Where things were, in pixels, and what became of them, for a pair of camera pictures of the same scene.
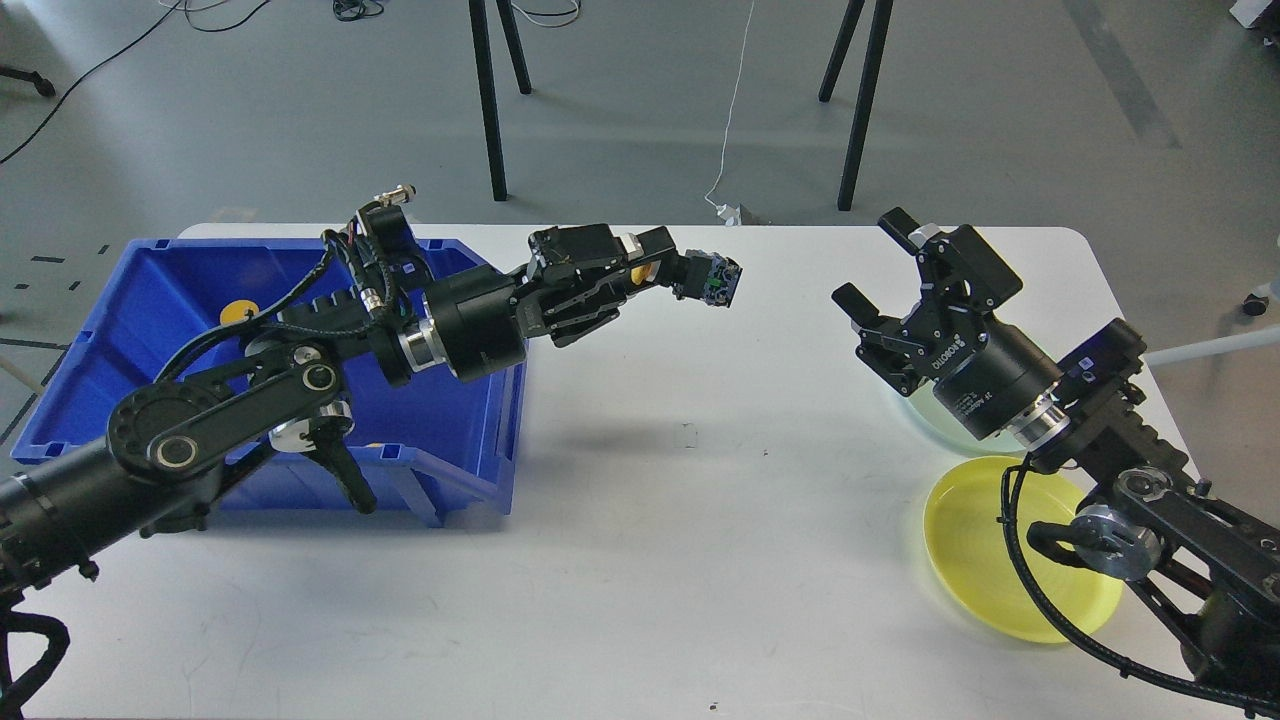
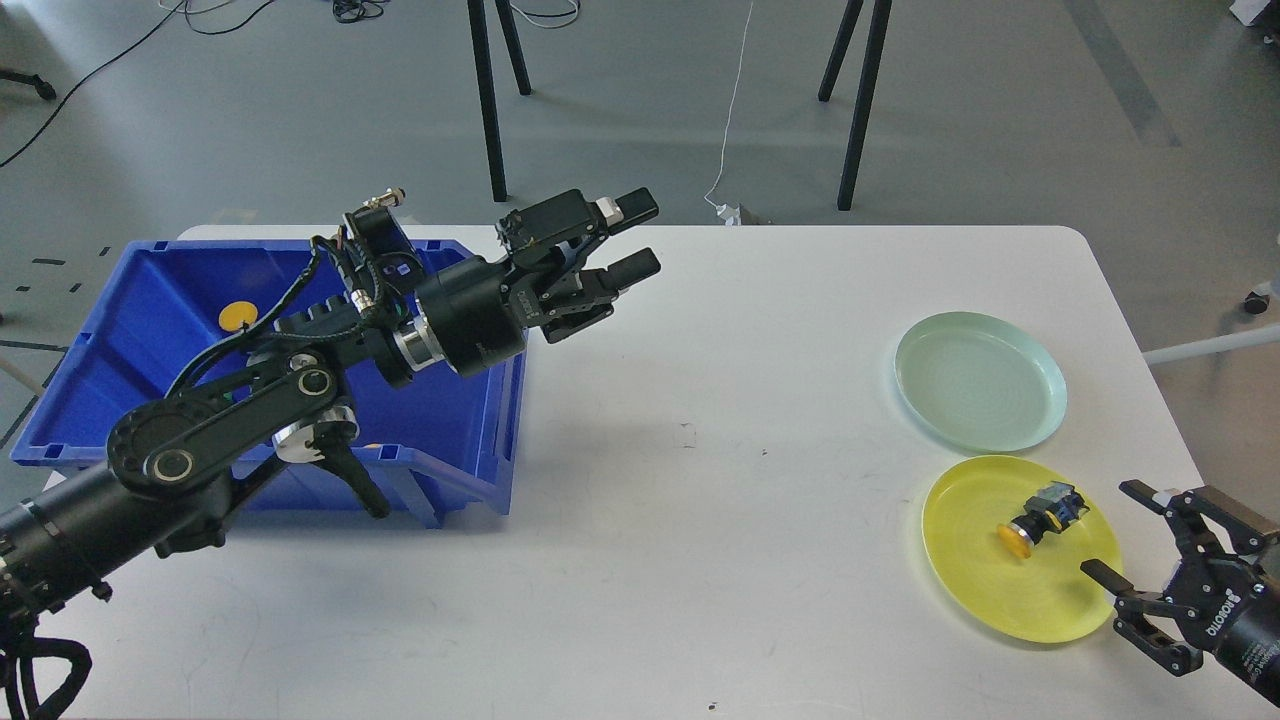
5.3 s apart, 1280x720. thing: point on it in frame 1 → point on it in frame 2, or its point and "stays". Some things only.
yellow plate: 967,546 stays
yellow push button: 708,276 → 1050,511
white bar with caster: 1254,304 stays
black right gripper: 988,373 → 1235,604
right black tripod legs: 858,138 stays
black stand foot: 43,86 stays
